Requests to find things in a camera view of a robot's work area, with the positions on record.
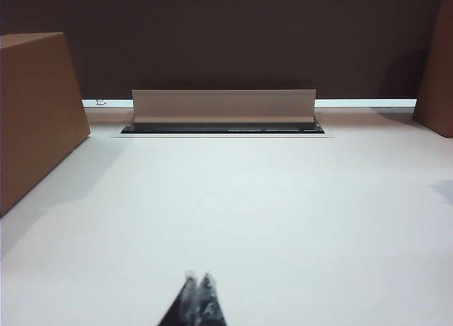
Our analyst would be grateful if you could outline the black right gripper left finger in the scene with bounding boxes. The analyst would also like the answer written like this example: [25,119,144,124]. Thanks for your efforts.
[157,270,196,326]

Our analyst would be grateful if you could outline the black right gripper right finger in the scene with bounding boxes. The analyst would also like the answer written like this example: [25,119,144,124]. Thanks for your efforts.
[193,270,230,326]

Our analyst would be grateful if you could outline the tall brown cardboard box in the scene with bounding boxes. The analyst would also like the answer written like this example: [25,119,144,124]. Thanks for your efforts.
[0,31,91,218]

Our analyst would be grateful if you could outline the large brown desk partition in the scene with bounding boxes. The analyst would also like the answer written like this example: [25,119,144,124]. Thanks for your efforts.
[0,0,445,101]

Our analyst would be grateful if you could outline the black cable tray slot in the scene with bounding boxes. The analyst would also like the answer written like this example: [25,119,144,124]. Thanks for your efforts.
[110,121,336,139]

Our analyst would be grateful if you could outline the beige cable tray flap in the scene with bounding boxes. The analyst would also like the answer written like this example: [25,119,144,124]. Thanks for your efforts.
[131,88,317,124]

